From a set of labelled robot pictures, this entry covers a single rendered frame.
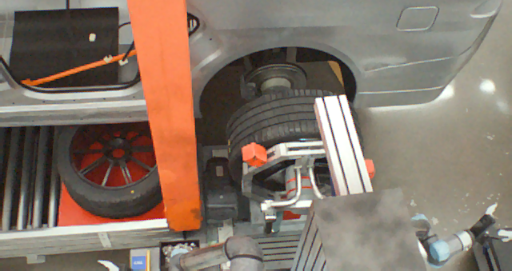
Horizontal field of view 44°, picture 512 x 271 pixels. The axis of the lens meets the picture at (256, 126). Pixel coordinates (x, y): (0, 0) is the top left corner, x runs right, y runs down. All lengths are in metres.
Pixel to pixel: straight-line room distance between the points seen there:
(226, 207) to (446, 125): 1.70
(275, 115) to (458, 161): 1.77
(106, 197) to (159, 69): 1.47
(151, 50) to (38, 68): 1.63
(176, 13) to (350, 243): 0.80
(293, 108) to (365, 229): 1.25
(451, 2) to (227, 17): 0.96
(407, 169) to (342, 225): 2.51
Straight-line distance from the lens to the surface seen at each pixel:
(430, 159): 4.25
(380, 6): 2.77
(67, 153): 3.57
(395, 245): 1.69
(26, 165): 3.87
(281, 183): 3.27
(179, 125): 2.35
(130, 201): 3.40
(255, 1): 2.63
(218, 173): 3.50
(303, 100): 2.87
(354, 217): 1.69
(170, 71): 2.07
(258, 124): 2.86
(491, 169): 4.36
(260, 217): 3.62
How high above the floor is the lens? 3.56
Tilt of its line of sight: 59 degrees down
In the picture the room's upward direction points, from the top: 5 degrees clockwise
